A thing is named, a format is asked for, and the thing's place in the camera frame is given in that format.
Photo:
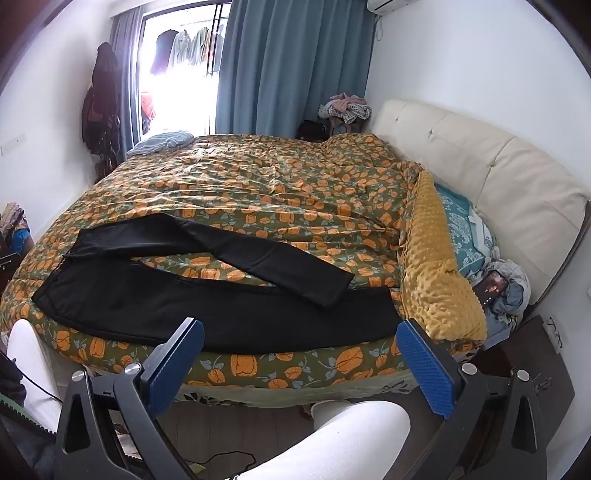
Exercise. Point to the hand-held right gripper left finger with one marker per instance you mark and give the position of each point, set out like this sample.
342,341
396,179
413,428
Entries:
178,360

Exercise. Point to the blue striped cloth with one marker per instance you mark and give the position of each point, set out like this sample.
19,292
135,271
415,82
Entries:
159,141

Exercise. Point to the red cloth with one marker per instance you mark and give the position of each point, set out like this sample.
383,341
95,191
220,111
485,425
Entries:
147,110

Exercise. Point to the green orange floral quilt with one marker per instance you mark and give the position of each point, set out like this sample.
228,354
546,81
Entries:
300,184

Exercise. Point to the dark hanging garment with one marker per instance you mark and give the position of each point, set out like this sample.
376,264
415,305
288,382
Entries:
162,50

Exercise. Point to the person's leg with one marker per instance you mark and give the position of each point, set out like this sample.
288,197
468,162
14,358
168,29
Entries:
332,434
27,350

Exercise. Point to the narrow blue curtain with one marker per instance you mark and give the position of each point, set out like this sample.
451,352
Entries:
127,69

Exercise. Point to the yellow dotted blanket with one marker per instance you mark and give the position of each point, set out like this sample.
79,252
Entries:
438,286

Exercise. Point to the person's left leg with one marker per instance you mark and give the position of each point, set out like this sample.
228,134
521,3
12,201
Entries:
27,350

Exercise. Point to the green hanging shirt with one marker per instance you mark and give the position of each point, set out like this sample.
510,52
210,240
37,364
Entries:
201,44
182,46

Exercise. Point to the black pants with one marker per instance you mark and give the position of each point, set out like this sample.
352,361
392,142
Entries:
138,300

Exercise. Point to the black smartphone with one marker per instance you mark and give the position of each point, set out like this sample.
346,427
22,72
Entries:
491,288

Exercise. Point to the pink grey clothes pile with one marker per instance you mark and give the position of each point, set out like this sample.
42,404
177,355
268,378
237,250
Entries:
346,107

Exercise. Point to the black framed balcony door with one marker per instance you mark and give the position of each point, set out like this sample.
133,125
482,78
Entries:
216,55

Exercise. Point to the person's dark jacket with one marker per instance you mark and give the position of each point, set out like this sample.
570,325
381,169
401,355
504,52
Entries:
18,443

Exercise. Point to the colourful clothes pile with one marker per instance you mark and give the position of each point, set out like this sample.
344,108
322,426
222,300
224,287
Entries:
14,226

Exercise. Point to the grey blue clothes heap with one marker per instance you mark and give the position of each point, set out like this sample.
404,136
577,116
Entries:
517,281

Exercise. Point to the cream padded headboard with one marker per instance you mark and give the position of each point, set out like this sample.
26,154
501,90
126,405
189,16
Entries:
508,166

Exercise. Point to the wide blue curtain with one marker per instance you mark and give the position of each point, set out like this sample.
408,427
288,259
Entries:
286,69

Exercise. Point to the dark coats on wall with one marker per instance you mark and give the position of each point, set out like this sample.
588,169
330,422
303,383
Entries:
101,106

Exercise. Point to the teal patterned pillow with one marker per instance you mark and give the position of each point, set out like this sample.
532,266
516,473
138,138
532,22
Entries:
457,230

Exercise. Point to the person's right leg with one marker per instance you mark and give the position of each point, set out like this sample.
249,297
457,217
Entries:
332,434

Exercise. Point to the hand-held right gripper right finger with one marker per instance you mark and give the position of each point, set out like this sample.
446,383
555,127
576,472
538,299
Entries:
425,364

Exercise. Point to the black bag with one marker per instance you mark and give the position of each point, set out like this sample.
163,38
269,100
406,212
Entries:
314,130

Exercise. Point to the dark wooden nightstand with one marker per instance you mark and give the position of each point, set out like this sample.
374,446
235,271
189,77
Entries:
540,350

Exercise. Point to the white air conditioner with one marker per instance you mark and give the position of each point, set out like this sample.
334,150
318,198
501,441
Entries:
385,4

